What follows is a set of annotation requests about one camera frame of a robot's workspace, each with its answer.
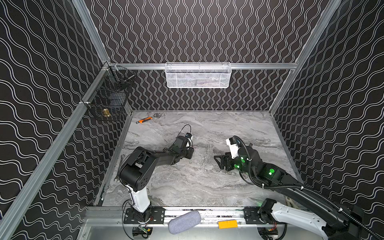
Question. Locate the brass fitting in basket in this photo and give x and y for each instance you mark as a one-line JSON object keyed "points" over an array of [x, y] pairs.
{"points": [[106, 113]]}

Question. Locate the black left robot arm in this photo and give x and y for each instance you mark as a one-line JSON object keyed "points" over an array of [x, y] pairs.
{"points": [[136, 169]]}

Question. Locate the white mesh wall basket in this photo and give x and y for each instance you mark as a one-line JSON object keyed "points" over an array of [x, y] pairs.
{"points": [[196, 75]]}

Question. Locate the grey fabric pouch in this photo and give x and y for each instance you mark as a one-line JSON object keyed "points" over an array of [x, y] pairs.
{"points": [[184, 222]]}

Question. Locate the orange handled adjustable wrench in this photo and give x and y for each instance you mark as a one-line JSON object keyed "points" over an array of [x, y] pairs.
{"points": [[156, 115]]}

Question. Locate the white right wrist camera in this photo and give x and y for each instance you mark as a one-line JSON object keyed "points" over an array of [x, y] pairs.
{"points": [[233, 147]]}

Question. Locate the yellow block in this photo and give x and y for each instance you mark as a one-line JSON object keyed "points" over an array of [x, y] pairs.
{"points": [[229, 224]]}

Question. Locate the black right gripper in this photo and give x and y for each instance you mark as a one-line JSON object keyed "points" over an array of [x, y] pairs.
{"points": [[226, 162]]}

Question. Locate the aluminium front rail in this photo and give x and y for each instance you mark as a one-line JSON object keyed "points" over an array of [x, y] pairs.
{"points": [[116, 216]]}

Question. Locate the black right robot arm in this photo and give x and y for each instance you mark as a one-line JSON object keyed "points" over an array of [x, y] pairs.
{"points": [[322, 216]]}

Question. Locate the black wire wall basket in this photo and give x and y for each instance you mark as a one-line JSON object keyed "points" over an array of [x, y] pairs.
{"points": [[111, 92]]}

